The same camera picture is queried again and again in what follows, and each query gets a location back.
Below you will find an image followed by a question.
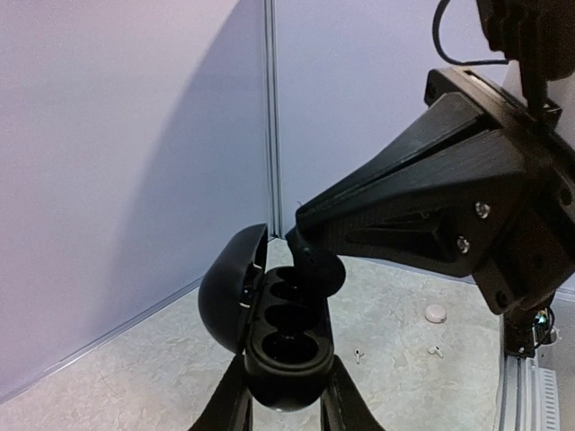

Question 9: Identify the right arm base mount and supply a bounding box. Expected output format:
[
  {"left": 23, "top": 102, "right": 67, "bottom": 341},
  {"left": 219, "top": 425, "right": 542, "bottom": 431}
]
[{"left": 503, "top": 294, "right": 555, "bottom": 358}]

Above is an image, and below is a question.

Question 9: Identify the black earbud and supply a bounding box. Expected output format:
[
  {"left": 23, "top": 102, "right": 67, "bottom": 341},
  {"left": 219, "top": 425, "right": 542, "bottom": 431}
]
[{"left": 286, "top": 227, "right": 346, "bottom": 297}]

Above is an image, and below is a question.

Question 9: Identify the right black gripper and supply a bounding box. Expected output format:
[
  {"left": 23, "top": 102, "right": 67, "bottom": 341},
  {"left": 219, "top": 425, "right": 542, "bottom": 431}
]
[{"left": 296, "top": 67, "right": 574, "bottom": 312}]

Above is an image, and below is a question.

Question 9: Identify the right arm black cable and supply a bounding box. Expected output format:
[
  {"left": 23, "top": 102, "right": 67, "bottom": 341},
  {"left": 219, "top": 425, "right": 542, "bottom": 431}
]
[{"left": 432, "top": 0, "right": 518, "bottom": 66}]

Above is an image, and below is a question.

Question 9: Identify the white earbud lower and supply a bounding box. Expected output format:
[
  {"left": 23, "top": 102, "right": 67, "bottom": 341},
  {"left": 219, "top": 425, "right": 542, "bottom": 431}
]
[{"left": 428, "top": 346, "right": 444, "bottom": 358}]

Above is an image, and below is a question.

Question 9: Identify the white round charging case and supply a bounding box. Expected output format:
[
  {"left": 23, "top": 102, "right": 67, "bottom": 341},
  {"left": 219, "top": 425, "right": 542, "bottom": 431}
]
[{"left": 425, "top": 304, "right": 447, "bottom": 324}]

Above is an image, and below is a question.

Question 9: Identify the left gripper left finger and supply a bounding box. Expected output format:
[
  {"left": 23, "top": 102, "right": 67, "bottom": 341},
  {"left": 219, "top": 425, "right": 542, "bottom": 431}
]
[{"left": 190, "top": 355, "right": 253, "bottom": 431}]

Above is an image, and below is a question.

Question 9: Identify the aluminium front rail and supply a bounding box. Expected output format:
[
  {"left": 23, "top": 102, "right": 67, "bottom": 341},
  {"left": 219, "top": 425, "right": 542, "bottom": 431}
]
[{"left": 493, "top": 356, "right": 561, "bottom": 431}]

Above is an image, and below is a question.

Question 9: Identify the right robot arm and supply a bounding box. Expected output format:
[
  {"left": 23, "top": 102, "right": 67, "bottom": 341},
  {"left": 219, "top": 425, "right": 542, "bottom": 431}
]
[{"left": 287, "top": 1, "right": 574, "bottom": 314}]

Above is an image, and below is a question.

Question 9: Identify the black earbud charging case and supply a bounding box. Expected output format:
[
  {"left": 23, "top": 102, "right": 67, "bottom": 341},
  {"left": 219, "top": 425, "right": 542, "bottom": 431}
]
[{"left": 199, "top": 224, "right": 334, "bottom": 411}]

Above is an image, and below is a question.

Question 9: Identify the right aluminium frame post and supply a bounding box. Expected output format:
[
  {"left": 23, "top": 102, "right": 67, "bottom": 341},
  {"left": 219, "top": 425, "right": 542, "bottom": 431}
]
[{"left": 262, "top": 0, "right": 285, "bottom": 238}]

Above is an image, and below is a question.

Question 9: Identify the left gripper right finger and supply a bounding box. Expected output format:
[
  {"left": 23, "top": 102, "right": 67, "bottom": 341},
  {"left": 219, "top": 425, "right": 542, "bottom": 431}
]
[{"left": 320, "top": 356, "right": 385, "bottom": 431}]

